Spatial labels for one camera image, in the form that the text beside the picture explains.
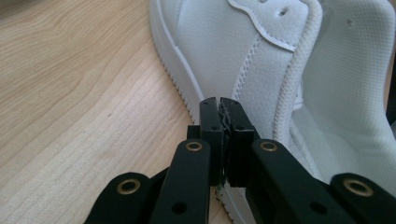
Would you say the white sneaker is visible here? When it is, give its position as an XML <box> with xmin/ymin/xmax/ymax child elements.
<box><xmin>148</xmin><ymin>0</ymin><xmax>396</xmax><ymax>224</ymax></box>

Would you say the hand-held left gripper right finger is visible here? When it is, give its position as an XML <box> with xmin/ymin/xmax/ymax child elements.
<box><xmin>219</xmin><ymin>96</ymin><xmax>262</xmax><ymax>189</ymax></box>

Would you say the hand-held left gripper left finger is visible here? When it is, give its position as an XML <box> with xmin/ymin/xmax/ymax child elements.
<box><xmin>186</xmin><ymin>96</ymin><xmax>225</xmax><ymax>188</ymax></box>

